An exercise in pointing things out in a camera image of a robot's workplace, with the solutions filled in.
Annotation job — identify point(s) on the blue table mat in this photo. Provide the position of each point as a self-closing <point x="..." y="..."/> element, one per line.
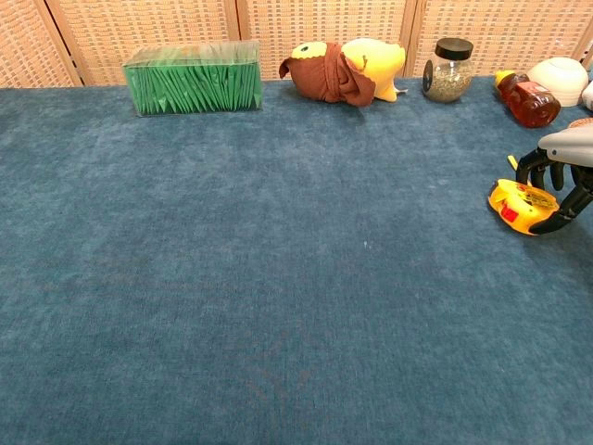
<point x="259" y="259"/>

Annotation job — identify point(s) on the white bowl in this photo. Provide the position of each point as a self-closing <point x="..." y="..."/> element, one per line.
<point x="560" y="79"/>

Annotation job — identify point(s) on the woven bamboo folding screen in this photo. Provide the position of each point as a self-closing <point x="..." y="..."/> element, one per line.
<point x="324" y="23"/>

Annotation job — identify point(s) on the yellow brown plush toy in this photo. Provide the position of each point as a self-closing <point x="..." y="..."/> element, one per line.
<point x="333" y="74"/>

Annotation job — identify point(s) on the clear box of green packets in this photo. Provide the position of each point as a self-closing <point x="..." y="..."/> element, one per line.
<point x="194" y="83"/>

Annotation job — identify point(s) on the glass jar with black lid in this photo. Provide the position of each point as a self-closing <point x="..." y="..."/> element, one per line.
<point x="447" y="79"/>

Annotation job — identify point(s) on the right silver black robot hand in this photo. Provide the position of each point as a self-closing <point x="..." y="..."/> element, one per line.
<point x="574" y="143"/>

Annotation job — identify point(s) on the honey squeeze bottle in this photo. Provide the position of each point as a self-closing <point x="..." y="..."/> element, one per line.
<point x="530" y="102"/>

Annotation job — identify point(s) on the yellow tape measure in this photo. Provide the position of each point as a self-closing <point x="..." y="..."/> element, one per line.
<point x="519" y="208"/>

